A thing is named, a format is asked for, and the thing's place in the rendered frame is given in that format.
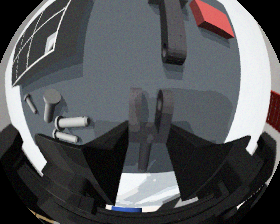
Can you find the red square block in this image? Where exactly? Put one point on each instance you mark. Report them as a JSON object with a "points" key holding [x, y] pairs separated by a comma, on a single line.
{"points": [[211, 19]]}

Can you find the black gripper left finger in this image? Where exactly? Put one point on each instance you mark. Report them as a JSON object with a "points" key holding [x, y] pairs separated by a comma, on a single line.
{"points": [[102, 167]]}

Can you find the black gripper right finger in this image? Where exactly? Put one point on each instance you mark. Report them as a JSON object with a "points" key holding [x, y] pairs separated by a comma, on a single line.
{"points": [[196, 161]]}

